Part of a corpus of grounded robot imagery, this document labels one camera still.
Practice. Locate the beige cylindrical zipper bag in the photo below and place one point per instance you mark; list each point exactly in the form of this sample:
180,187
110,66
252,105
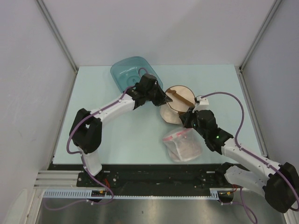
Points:
182,99

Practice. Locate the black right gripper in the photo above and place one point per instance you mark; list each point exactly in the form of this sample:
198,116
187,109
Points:
186,117

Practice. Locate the white slotted cable duct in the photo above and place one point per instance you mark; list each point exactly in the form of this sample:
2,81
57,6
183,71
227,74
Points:
195,194

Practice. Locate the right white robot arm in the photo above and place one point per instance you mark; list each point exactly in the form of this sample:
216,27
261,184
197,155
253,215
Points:
278,183

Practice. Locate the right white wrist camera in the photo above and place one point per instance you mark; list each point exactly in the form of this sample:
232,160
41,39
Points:
201,103

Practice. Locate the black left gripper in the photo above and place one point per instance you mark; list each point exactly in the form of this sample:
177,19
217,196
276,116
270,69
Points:
163,98

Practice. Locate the teal transparent plastic bin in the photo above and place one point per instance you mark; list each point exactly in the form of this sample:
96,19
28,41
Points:
128,72

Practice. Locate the white mesh laundry bag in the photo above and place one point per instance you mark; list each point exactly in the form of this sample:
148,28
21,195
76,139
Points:
182,144

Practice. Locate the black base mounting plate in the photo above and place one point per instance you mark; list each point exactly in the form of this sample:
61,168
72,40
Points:
198,178

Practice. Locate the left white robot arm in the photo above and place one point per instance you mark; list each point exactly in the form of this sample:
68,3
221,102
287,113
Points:
85,135

